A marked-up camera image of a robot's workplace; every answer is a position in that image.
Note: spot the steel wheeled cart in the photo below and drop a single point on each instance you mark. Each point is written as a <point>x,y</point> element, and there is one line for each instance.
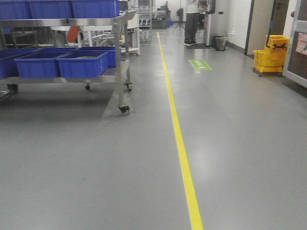
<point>118,70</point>

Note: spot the blue tray front right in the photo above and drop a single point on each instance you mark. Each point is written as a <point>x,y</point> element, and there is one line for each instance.
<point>83,64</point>

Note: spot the blue tray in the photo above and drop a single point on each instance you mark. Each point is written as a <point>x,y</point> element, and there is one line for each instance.
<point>83,64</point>
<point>39,65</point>

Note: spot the black trash can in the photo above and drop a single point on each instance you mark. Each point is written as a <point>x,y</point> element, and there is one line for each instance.
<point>220,43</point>

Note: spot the standing person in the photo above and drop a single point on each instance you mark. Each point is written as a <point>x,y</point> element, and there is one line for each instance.
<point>191,24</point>

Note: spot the blue tray front left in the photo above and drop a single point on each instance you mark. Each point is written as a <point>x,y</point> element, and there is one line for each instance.
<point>39,65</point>

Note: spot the yellow mop bucket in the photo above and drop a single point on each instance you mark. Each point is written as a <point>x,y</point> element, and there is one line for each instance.
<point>271,59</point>

